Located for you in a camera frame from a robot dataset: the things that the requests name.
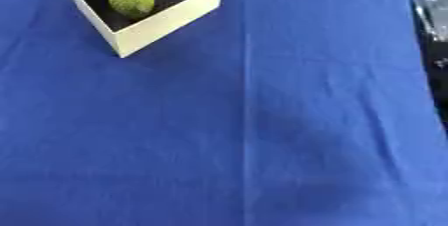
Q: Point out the tan cardboard box black inside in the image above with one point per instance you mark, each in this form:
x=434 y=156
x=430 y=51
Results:
x=153 y=26

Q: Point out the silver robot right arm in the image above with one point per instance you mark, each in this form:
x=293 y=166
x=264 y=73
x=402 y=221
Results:
x=433 y=6

